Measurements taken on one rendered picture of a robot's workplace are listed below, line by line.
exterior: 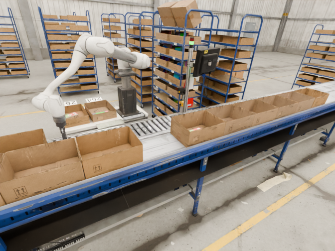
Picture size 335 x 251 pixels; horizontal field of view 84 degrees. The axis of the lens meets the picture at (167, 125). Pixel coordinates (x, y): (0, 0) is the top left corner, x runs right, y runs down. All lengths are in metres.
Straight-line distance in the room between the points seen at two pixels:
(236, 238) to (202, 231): 0.33
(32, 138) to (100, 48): 1.00
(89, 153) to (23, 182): 0.47
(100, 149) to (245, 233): 1.61
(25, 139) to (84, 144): 0.66
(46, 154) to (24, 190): 0.31
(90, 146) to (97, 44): 0.78
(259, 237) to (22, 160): 2.12
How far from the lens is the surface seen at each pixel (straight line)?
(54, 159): 1.54
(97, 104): 2.64
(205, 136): 1.61
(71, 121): 2.24
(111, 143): 1.55
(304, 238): 2.52
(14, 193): 1.32
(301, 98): 3.10
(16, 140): 2.03
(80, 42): 1.75
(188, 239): 2.08
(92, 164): 1.25
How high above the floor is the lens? 1.78
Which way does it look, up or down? 29 degrees down
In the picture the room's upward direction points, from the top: 3 degrees clockwise
